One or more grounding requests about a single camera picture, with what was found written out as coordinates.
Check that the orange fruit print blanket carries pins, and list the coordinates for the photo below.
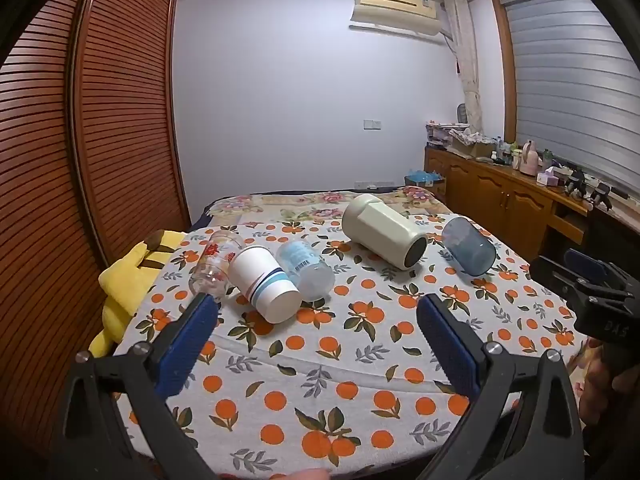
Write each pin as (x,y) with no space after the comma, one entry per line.
(350,360)

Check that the translucent plastic cup blue label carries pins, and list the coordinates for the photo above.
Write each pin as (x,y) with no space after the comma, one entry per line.
(307,272)

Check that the cardboard box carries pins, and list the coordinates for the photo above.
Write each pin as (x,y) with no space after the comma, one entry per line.
(472,144)

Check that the clear glass cup red flowers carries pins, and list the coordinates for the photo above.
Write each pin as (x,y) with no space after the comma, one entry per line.
(215,270)

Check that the white patterned curtain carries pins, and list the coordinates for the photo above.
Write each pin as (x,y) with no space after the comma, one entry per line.
(467,60)

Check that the person's left hand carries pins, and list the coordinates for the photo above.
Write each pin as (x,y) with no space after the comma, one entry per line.
(305,475)

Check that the white striped paper cup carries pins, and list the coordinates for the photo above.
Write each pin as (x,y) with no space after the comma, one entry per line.
(265,282)

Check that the white wall switch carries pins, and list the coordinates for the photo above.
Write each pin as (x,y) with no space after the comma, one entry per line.
(372,123)

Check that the blue plastic bag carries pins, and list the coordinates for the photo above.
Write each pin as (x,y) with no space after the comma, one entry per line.
(424,179)

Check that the wooden cabinet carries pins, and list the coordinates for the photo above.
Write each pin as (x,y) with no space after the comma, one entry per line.
(500,195)

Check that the louvered wooden wardrobe door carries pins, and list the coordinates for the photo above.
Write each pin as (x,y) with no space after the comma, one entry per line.
(35,210)
(130,110)

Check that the wall air conditioner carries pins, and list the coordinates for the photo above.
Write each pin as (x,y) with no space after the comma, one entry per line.
(397,10)

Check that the yellow plush toy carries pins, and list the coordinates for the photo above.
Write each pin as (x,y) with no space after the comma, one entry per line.
(125,280)

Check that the cream tumbler cup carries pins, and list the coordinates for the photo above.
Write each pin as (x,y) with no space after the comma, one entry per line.
(382,232)

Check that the grey window blind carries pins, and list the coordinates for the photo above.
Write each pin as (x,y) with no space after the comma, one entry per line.
(575,85)

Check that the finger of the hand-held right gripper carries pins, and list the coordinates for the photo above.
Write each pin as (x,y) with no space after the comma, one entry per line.
(555,275)
(590,265)

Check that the pink thermos kettle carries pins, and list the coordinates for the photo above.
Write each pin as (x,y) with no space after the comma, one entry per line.
(530,159)

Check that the small white fan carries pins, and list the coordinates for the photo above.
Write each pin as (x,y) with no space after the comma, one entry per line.
(463,112)

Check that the tissue box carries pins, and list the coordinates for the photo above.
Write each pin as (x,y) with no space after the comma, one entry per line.
(549,176)

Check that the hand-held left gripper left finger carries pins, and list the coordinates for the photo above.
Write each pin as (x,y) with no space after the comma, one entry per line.
(187,345)

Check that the person's right hand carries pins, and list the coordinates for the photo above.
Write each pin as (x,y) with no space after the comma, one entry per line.
(602,395)

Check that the green bottle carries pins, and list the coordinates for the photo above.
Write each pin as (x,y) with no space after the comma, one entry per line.
(547,158)

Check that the floral bed sheet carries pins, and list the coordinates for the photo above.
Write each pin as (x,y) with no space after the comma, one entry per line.
(310,202)

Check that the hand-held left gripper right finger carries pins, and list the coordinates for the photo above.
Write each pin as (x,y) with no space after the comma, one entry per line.
(450,345)

